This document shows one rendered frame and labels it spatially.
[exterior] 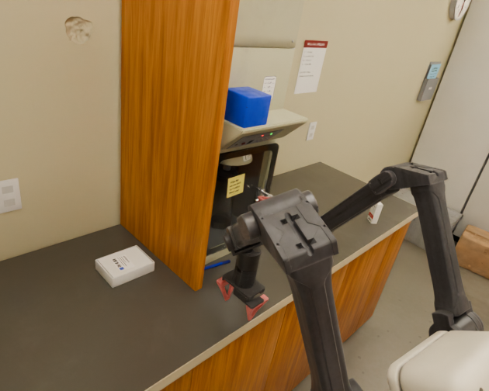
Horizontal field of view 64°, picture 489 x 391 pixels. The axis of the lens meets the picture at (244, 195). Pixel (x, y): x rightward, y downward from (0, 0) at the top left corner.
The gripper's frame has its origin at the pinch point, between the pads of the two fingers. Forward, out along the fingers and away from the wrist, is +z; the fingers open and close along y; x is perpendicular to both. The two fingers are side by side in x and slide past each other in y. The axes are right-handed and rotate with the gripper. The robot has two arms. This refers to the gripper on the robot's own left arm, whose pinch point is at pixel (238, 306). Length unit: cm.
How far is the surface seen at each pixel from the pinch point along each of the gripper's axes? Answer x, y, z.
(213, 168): -7.9, 24.4, -29.6
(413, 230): -283, 34, 98
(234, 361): -11.7, 6.2, 37.0
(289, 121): -36, 22, -41
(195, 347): 8.1, 6.0, 15.8
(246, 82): -26, 33, -51
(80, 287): 22, 47, 16
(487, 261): -288, -29, 94
